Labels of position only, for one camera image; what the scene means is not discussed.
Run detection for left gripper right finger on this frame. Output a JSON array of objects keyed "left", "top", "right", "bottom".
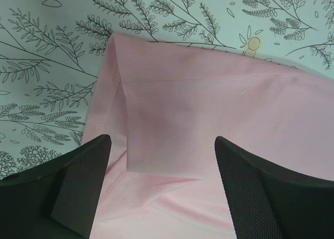
[{"left": 214, "top": 136, "right": 333, "bottom": 239}]

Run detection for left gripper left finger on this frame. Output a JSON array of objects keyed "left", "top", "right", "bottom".
[{"left": 1, "top": 135, "right": 112, "bottom": 239}]

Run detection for pink t shirt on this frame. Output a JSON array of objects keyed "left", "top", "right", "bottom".
[{"left": 82, "top": 34, "right": 333, "bottom": 238}]

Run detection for floral table mat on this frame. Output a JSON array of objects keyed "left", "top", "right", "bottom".
[{"left": 1, "top": 0, "right": 333, "bottom": 178}]

